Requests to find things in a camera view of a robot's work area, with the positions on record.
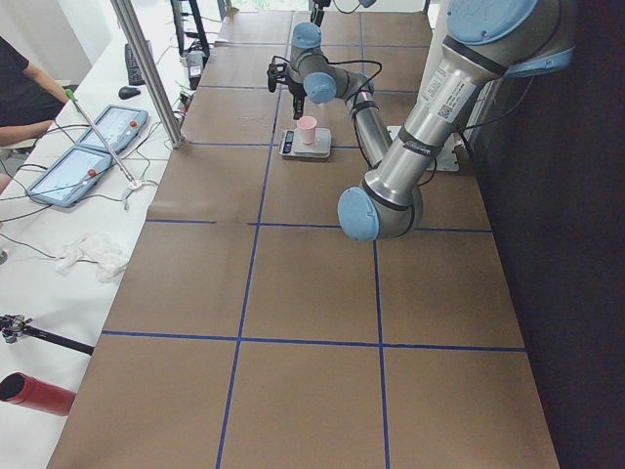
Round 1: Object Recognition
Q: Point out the red cylinder bottle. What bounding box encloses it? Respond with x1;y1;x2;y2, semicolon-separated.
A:
1;372;76;416

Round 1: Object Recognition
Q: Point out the brown paper table cover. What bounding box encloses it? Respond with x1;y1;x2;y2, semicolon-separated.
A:
49;12;558;468

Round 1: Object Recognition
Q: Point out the black computer mouse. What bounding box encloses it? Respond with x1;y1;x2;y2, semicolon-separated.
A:
118;86;141;101

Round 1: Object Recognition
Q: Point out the black tripod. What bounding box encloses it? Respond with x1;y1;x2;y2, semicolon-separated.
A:
1;315;95;356

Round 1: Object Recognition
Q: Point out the teach pendant tablet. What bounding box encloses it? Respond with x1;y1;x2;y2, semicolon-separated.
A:
25;146;112;208
75;105;148;153

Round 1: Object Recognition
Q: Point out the crumpled white cloth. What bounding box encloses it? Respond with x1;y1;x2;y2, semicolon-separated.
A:
55;234;129;283

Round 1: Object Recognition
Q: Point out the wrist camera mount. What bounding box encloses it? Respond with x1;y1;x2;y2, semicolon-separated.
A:
267;56;290;93

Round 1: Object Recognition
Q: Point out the black keyboard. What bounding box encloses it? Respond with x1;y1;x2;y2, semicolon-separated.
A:
124;43;146;86

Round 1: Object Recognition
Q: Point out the aluminium frame post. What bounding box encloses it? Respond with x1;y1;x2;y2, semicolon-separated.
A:
110;0;184;149

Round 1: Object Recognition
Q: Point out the upper teach pendant tablet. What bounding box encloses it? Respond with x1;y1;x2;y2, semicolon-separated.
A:
75;105;148;153

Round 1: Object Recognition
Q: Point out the metal rod with green tip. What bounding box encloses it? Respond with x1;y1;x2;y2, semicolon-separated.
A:
64;89;143;192

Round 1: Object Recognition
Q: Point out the seated person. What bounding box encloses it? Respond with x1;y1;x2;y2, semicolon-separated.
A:
0;33;67;194

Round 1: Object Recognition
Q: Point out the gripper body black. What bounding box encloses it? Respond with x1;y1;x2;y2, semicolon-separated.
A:
285;74;307;100

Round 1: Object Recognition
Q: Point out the lower teach pendant tablet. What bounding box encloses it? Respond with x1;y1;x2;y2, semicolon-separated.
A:
25;146;112;208

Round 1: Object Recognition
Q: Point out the silver digital kitchen scale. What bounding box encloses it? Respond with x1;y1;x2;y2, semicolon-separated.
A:
278;128;332;161

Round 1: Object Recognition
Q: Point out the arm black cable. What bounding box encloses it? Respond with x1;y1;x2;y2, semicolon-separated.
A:
271;55;385;107

